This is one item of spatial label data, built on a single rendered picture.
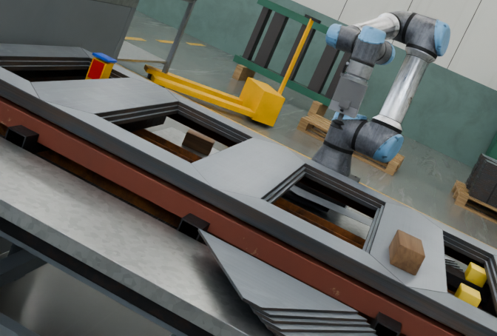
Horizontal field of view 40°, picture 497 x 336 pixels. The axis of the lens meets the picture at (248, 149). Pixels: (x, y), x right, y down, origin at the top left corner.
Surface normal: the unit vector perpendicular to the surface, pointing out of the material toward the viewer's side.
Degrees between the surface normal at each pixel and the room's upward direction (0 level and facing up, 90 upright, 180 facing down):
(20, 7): 90
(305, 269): 90
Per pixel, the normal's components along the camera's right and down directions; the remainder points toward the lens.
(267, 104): 0.30, 0.35
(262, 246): -0.26, 0.12
